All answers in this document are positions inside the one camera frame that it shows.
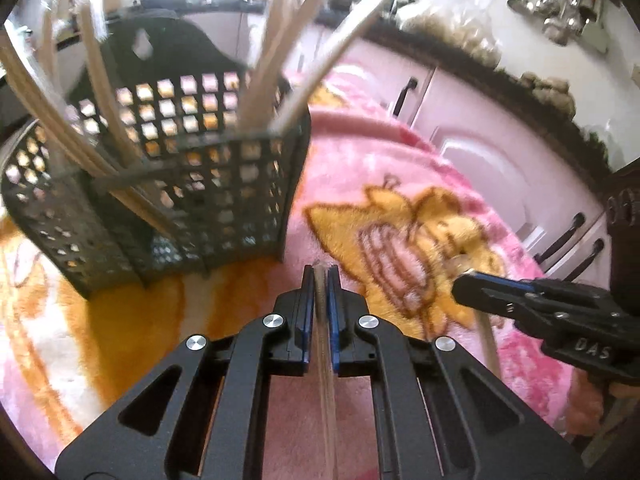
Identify chopsticks thin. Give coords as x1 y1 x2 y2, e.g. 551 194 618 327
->
448 255 502 379

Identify chopsticks wide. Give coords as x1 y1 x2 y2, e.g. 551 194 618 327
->
268 0 387 136

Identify chopsticks crossed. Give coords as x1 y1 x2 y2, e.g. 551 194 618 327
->
37 0 68 172

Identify pink cartoon bear blanket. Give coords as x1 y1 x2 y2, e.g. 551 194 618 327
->
0 62 606 480

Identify ginger roots pile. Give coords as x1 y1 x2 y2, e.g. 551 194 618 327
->
518 72 576 120

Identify clear plastic food bag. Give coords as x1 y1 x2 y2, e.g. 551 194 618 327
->
396 2 502 70

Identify dark green utensil basket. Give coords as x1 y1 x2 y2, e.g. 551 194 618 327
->
1 11 311 296

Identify hanging steel spatula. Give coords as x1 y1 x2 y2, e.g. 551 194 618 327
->
580 0 610 55

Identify hanging steel ladle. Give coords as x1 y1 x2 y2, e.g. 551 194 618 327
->
506 0 535 16

